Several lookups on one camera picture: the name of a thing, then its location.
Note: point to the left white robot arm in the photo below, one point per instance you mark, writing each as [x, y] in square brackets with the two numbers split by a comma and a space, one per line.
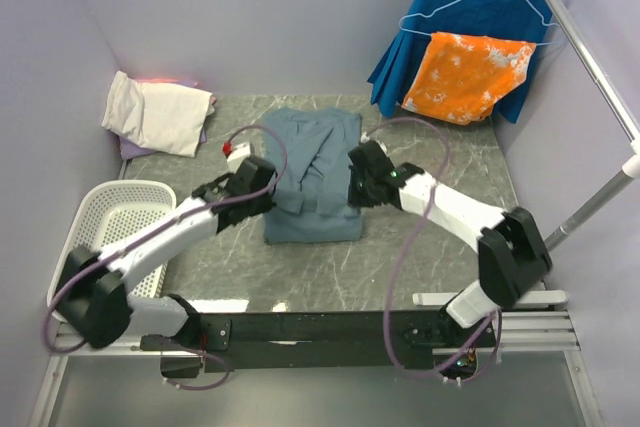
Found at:
[94, 290]

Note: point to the aluminium rail frame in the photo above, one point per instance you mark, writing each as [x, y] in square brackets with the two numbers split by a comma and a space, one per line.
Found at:
[539, 379]

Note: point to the pink folded t shirt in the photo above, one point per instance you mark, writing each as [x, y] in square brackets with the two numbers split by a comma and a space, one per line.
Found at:
[183, 82]

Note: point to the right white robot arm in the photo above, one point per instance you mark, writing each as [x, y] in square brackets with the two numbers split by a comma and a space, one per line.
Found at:
[512, 256]

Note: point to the light blue wire hanger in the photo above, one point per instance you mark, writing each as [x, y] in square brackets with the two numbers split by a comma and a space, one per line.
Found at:
[410, 23]

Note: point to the silver clothes rack frame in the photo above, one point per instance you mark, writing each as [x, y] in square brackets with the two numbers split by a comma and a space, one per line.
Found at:
[574, 152]

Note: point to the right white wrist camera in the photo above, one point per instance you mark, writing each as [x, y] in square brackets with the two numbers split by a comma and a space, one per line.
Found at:
[365, 138]

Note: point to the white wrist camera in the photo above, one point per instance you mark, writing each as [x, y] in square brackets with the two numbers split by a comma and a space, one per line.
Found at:
[235, 154]
[365, 138]

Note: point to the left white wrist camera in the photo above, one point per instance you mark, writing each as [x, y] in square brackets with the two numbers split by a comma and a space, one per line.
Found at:
[235, 154]

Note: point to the grey-blue t shirt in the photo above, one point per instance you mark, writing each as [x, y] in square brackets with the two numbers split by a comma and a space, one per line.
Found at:
[311, 199]

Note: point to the white plastic laundry basket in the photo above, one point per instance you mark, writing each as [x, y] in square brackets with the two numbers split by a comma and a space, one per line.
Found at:
[112, 211]

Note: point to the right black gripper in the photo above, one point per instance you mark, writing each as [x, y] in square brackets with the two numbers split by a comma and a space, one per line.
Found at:
[354, 198]

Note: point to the white folded t shirt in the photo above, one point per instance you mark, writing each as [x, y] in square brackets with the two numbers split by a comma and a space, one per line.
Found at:
[164, 117]

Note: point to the blue pleated skirt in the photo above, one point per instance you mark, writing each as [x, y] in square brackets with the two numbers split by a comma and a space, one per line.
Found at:
[396, 69]

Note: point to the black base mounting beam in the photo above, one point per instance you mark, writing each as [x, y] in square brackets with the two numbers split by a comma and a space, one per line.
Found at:
[327, 339]

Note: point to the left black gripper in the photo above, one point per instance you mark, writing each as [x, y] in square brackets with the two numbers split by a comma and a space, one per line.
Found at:
[265, 205]

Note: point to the orange white tie-dye cloth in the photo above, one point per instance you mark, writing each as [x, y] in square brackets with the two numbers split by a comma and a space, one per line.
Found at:
[462, 77]

